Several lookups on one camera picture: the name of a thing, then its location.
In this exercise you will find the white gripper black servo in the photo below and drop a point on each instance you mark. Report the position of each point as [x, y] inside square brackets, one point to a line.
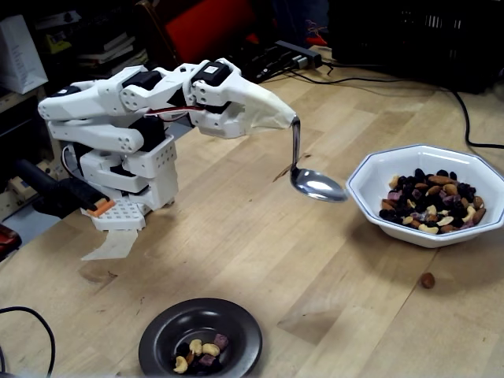
[230, 103]

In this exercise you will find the bent metal spoon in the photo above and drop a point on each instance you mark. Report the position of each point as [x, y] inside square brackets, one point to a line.
[315, 185]

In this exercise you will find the white octagonal bowl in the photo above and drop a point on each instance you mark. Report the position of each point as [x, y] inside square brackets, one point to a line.
[433, 157]

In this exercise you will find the scooped trail mix portion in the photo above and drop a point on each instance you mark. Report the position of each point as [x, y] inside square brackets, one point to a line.
[204, 350]

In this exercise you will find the brown nut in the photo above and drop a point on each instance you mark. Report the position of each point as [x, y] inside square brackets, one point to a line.
[428, 280]

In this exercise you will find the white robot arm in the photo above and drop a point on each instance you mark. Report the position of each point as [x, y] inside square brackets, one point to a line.
[90, 98]

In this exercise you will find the dark brown plate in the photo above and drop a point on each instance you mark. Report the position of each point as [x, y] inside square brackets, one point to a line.
[244, 334]

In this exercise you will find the beige tape wrap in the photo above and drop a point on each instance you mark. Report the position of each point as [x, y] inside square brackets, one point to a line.
[267, 114]

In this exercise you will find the black usb hub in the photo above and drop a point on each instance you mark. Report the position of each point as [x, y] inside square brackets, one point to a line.
[299, 49]

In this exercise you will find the red chair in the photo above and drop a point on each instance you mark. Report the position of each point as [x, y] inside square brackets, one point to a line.
[204, 31]

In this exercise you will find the stack of books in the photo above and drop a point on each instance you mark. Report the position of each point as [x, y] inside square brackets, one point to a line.
[110, 55]

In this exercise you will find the black plastic crate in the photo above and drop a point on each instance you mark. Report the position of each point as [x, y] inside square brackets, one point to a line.
[393, 39]

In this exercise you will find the beige tape strip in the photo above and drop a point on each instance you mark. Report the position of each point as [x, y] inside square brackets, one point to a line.
[114, 246]

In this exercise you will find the black clamp orange tip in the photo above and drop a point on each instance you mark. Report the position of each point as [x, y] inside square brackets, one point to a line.
[67, 193]

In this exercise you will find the yellow tool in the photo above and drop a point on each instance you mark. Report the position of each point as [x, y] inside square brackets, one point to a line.
[55, 43]

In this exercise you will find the trail mix heap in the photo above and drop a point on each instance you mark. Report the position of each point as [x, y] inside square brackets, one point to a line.
[433, 204]

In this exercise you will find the light wooden shelf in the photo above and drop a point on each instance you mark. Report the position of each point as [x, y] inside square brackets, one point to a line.
[15, 98]

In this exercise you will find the red plastic object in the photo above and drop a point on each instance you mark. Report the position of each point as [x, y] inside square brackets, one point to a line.
[8, 238]

